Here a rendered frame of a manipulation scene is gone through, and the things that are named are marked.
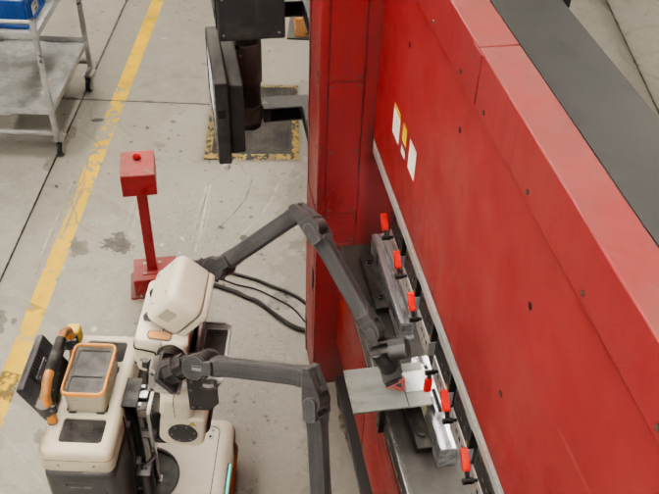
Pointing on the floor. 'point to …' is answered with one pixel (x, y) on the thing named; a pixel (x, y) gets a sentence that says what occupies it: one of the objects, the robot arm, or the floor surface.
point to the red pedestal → (137, 171)
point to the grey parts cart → (40, 70)
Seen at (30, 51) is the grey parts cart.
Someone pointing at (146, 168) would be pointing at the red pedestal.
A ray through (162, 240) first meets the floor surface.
